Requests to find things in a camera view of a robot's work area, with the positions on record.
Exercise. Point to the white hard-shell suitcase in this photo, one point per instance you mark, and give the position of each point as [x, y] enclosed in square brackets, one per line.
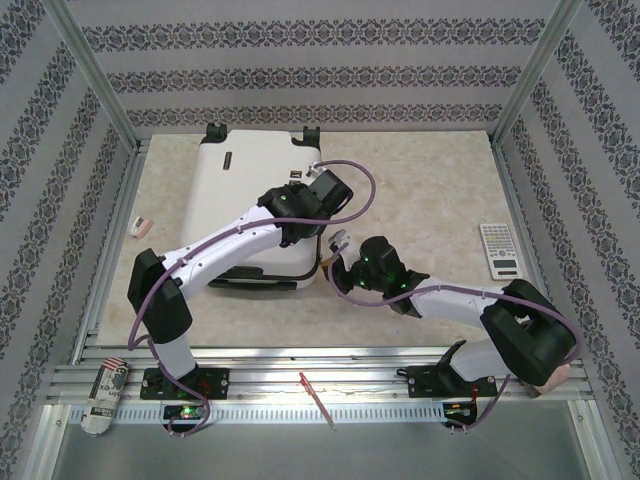
[235, 190]

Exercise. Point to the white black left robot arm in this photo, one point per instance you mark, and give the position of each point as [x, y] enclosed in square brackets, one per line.
[215, 250]

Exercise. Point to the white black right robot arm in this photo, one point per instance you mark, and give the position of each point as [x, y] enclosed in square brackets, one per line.
[450, 305]

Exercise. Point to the white calculator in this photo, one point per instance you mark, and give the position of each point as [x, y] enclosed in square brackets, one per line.
[500, 245]

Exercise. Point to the red pen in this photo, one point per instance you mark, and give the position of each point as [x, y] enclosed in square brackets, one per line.
[317, 402]

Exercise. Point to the right controller board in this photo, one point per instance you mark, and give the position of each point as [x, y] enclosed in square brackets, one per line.
[457, 411]

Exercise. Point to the small pink white device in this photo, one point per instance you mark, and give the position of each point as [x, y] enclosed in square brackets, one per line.
[140, 226]

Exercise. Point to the left controller board green light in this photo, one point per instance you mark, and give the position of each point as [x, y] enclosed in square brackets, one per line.
[185, 412]

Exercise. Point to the pink cylindrical roll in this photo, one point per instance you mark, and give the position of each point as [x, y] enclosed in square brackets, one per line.
[560, 377]

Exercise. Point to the newspaper print roll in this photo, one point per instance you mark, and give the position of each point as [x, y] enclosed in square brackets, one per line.
[107, 395]

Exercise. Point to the aluminium frame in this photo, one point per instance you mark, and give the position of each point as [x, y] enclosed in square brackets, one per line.
[300, 357]

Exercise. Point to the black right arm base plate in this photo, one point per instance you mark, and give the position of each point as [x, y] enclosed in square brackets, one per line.
[425, 382]

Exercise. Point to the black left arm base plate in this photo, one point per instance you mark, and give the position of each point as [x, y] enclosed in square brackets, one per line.
[220, 382]

